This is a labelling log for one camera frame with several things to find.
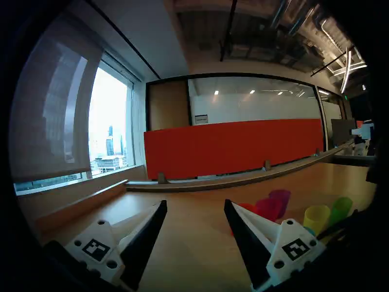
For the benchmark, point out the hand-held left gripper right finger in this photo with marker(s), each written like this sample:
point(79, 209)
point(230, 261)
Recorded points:
point(288, 234)

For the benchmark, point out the red plastic cup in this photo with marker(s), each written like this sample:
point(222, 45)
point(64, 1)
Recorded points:
point(249, 207)

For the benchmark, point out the purple plastic cup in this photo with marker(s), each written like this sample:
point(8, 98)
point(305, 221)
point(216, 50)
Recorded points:
point(282, 199)

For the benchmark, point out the green plastic cup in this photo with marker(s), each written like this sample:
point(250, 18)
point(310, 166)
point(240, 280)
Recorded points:
point(342, 208)

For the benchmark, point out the red desk screen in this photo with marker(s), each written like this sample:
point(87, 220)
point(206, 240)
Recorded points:
point(231, 149)

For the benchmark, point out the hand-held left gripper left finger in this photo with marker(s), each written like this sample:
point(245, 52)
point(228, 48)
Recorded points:
point(100, 235)

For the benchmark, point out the yellow plastic cup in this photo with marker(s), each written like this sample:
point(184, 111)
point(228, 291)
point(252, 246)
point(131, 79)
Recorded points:
point(316, 217)

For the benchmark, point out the blue plastic cup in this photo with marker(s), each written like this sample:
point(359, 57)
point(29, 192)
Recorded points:
point(310, 231)

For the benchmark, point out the pink plastic cup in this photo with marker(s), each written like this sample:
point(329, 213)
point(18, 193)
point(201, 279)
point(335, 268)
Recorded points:
point(266, 208)

